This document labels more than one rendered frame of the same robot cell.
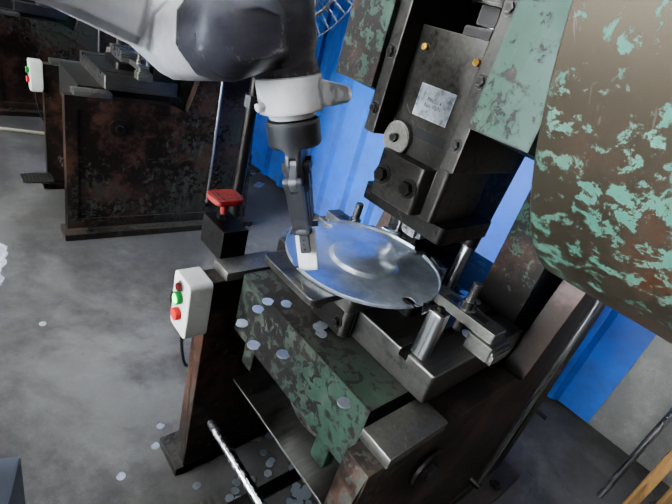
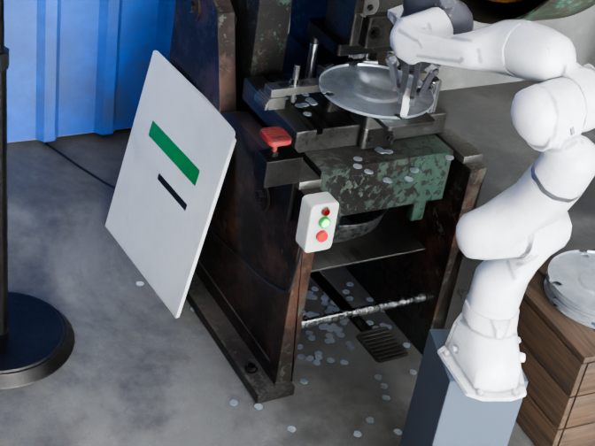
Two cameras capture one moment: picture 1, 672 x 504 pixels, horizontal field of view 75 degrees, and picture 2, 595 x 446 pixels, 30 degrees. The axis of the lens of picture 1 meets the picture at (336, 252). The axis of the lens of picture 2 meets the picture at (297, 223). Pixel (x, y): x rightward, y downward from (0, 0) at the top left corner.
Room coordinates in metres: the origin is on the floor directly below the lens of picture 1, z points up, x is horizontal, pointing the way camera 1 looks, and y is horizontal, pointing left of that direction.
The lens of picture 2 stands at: (0.20, 2.41, 1.97)
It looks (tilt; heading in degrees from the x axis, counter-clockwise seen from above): 33 degrees down; 285
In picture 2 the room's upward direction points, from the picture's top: 9 degrees clockwise
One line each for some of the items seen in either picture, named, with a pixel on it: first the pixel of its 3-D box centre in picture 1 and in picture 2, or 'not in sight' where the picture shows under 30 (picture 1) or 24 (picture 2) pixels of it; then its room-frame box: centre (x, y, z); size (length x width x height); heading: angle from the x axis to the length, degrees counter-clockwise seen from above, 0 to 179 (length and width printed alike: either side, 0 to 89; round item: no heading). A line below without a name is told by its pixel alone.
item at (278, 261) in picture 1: (335, 292); (381, 122); (0.67, -0.02, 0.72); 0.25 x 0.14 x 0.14; 138
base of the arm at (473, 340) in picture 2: not in sight; (490, 342); (0.25, 0.44, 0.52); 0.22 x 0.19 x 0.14; 119
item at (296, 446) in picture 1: (348, 410); (321, 219); (0.81, -0.15, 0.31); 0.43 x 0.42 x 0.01; 48
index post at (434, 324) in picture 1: (430, 331); (431, 94); (0.59, -0.18, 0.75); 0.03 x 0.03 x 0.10; 48
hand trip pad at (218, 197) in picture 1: (223, 209); (274, 147); (0.86, 0.26, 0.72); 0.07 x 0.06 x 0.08; 138
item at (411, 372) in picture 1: (391, 293); (343, 105); (0.80, -0.14, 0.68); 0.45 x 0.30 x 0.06; 48
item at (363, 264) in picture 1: (363, 258); (376, 89); (0.71, -0.05, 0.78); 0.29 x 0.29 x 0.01
